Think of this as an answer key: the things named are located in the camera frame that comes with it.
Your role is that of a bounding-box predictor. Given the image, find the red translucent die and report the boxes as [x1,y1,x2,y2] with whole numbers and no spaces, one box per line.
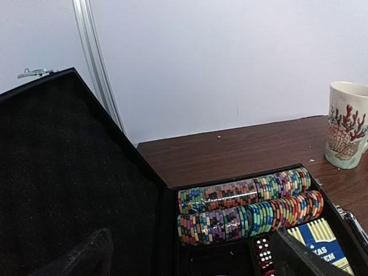
[254,237,273,271]

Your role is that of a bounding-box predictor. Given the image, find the ceramic coral pattern mug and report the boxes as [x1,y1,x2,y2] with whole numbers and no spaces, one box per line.
[324,81,367,169]

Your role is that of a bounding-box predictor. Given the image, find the black poker chip case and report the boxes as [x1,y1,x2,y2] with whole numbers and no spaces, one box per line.
[0,67,368,276]

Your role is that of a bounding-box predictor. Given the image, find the blue texas holdem card box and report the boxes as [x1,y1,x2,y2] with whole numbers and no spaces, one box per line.
[287,218,354,275]

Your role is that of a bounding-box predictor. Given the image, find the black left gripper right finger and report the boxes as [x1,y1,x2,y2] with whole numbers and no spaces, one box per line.
[270,229,349,276]

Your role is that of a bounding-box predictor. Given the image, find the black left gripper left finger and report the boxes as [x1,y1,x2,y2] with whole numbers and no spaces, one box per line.
[31,228,114,275]

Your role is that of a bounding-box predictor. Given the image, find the left aluminium frame post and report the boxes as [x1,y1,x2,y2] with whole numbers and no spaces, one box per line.
[73,0,126,133]

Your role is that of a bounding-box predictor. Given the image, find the upper poker chip row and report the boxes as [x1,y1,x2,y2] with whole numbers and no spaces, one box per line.
[177,167,312,214]

